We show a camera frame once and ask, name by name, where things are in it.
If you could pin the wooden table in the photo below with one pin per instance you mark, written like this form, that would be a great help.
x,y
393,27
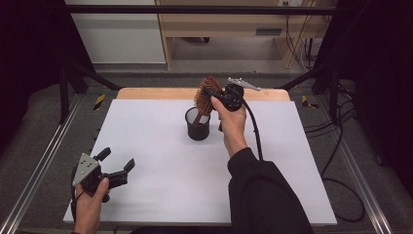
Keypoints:
x,y
156,93

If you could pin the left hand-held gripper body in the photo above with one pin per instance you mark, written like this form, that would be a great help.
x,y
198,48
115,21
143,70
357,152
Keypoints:
x,y
86,172

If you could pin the person's right hand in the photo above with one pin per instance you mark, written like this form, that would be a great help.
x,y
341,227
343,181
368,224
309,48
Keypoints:
x,y
233,130

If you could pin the yellow black tape strip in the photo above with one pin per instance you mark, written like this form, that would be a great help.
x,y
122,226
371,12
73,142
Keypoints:
x,y
305,101
99,101

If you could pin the aluminium rail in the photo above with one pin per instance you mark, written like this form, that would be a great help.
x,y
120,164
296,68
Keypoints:
x,y
39,162
367,195

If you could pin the light wooden desk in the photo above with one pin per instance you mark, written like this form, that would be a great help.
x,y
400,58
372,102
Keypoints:
x,y
220,24

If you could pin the person's left hand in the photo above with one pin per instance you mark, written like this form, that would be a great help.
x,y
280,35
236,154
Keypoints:
x,y
89,211

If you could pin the wooden paddle hairbrush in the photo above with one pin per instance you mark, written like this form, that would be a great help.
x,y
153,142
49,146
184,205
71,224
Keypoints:
x,y
204,104

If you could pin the white cabinet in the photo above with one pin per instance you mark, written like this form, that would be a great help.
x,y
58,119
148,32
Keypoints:
x,y
120,39

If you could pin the black mesh cup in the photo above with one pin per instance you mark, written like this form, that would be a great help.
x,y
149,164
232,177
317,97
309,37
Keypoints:
x,y
198,131

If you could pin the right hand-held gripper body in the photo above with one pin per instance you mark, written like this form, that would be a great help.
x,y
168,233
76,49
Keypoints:
x,y
233,97

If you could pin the black curtain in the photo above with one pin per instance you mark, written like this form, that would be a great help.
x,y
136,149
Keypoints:
x,y
29,48
383,65

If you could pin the black metal stand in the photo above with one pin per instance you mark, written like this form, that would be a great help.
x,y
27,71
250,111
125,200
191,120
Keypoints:
x,y
64,97
333,94

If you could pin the black metal crossbar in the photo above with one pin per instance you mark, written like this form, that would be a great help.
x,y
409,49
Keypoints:
x,y
195,9

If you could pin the white board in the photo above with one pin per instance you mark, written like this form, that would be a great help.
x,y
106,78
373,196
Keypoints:
x,y
162,195

